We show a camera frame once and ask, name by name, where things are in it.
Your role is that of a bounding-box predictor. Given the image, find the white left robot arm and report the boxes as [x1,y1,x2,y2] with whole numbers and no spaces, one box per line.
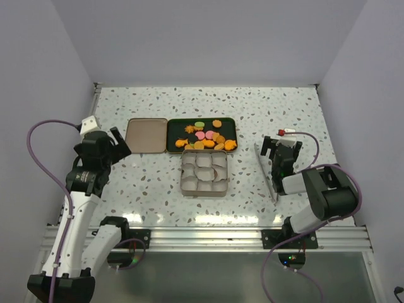
[27,127,131,302]

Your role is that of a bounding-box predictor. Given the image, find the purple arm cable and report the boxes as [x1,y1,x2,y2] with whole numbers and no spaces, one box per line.
[26,119,83,303]
[261,131,360,303]

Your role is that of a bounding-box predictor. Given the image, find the gold tin lid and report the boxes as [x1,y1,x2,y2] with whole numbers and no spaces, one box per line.
[125,118,168,154]

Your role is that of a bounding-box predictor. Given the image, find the pink sandwich cookie left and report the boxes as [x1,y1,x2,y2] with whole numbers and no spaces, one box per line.
[195,131,205,141]

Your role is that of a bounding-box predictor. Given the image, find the tan dotted cookie right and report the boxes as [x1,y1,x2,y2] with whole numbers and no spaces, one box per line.
[214,143,225,150]

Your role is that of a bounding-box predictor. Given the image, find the green macaron cookie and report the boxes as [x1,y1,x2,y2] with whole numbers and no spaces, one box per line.
[193,121,205,131]

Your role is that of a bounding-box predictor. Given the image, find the dark green tray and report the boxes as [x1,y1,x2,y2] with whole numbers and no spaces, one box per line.
[166,117,238,154]

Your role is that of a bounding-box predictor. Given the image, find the tan dotted round cookie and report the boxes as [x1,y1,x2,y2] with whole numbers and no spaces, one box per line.
[194,141,205,150]

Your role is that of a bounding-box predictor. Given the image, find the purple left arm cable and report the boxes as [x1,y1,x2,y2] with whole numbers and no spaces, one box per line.
[26,119,83,303]

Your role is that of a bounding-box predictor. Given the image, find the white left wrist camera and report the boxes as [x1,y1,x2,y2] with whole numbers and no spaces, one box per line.
[80,116,100,138]

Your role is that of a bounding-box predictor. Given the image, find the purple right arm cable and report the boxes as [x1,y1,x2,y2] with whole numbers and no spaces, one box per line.
[261,131,360,303]

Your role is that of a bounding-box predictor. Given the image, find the orange swirl star cookie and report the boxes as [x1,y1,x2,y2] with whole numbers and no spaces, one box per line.
[184,125,195,134]

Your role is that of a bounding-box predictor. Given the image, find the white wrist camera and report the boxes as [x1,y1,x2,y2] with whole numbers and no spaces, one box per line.
[80,116,100,138]
[276,128,297,148]

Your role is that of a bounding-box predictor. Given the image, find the metal tongs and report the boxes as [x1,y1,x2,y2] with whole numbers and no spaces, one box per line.
[254,143,278,205]

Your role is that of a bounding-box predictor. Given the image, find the white paper cupcake liners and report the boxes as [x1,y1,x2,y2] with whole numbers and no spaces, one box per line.
[182,151,227,193]

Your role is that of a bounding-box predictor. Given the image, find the gold cookie tin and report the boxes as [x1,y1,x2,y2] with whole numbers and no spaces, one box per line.
[179,148,229,198]

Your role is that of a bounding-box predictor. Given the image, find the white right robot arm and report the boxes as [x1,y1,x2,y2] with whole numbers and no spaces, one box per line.
[260,129,362,248]

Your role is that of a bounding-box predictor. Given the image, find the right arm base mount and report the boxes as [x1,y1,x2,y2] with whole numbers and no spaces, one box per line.
[261,229,319,250]

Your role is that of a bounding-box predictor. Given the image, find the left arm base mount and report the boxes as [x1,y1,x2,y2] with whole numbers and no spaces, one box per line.
[124,229,152,249]

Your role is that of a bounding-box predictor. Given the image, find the aluminium front rail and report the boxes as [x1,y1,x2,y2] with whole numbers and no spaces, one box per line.
[40,224,373,253]

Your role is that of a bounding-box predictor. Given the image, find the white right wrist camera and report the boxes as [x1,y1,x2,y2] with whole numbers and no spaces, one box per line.
[276,128,297,148]

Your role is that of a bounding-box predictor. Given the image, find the orange round flower cookie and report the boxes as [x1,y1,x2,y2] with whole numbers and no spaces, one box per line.
[212,119,222,128]

